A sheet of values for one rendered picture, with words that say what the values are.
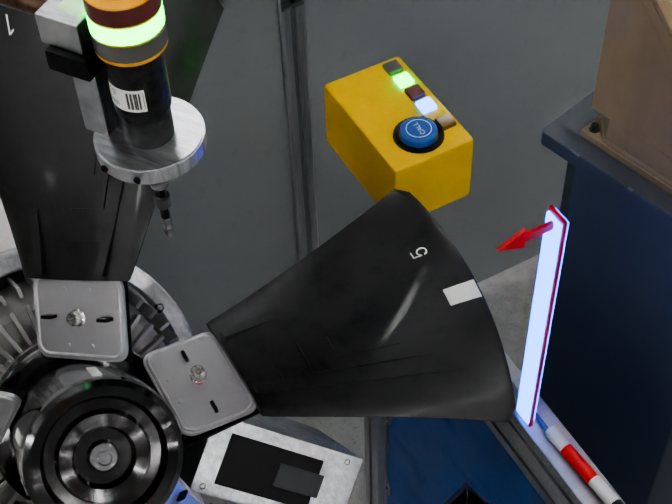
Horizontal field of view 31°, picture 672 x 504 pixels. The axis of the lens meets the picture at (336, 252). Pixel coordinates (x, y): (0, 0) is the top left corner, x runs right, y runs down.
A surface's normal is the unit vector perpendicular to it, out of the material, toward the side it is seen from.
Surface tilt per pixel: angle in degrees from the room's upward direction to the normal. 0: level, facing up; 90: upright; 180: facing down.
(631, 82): 90
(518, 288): 0
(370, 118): 0
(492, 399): 31
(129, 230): 47
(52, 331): 54
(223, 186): 90
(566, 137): 0
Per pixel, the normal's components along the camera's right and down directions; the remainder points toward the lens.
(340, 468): 0.35, 0.09
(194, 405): 0.07, -0.69
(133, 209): -0.28, 0.07
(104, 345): -0.49, 0.12
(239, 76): 0.48, 0.66
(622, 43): -0.74, 0.53
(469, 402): 0.36, -0.35
